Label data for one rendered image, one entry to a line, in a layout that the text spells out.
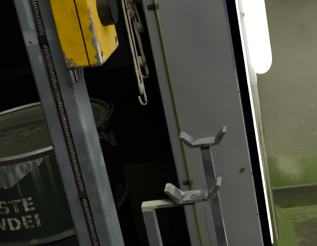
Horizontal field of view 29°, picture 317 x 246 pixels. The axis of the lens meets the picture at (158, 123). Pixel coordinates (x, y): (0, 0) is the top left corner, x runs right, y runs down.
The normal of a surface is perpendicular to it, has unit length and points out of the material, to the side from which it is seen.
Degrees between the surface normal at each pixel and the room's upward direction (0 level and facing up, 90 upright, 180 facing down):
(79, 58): 90
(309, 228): 0
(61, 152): 90
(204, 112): 90
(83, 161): 90
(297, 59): 57
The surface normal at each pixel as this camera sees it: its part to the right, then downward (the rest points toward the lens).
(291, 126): -0.22, -0.21
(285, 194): -0.13, 0.36
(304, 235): -0.19, -0.93
